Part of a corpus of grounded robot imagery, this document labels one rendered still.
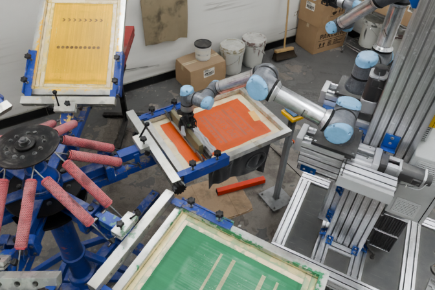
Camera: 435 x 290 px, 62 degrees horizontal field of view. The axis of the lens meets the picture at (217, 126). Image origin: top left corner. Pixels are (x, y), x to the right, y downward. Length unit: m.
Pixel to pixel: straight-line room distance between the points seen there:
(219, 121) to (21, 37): 2.16
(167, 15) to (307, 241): 2.68
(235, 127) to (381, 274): 1.39
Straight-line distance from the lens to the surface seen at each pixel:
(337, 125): 1.69
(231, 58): 4.48
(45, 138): 1.92
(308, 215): 2.92
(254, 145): 2.21
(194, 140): 2.12
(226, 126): 2.37
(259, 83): 1.69
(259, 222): 3.06
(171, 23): 4.14
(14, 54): 3.91
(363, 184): 1.91
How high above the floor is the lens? 2.51
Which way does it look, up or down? 41 degrees down
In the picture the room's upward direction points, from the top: 2 degrees clockwise
